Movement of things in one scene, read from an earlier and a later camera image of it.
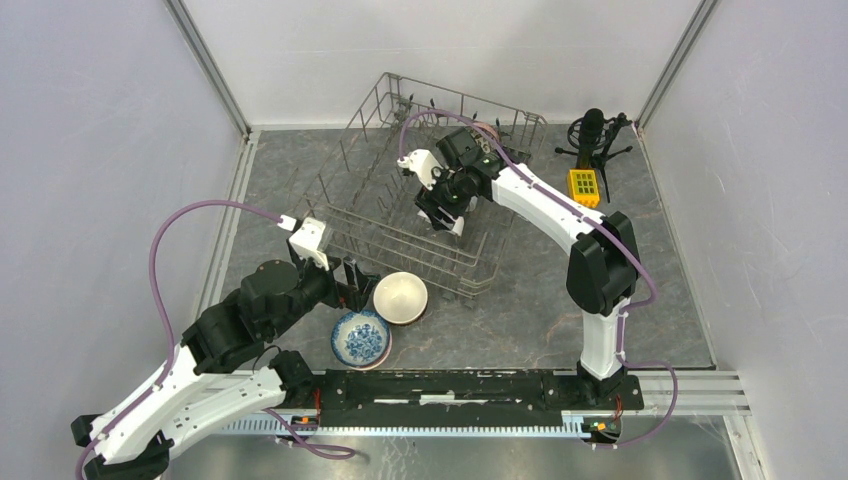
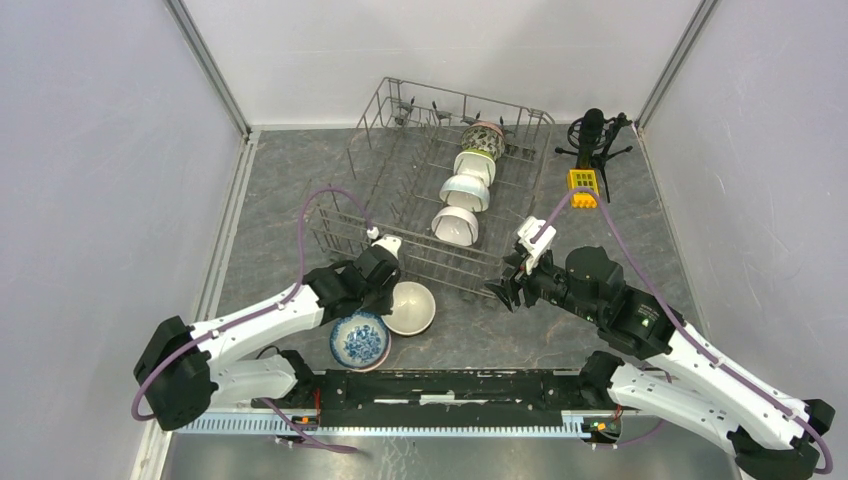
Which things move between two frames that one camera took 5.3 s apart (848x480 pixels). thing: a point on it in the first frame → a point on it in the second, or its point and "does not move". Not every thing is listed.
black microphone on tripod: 591,138 does not move
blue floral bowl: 360,338 does not move
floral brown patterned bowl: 482,138 does not move
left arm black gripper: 357,290 → 385,305
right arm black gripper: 430,201 → 506,289
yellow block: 582,186 does not move
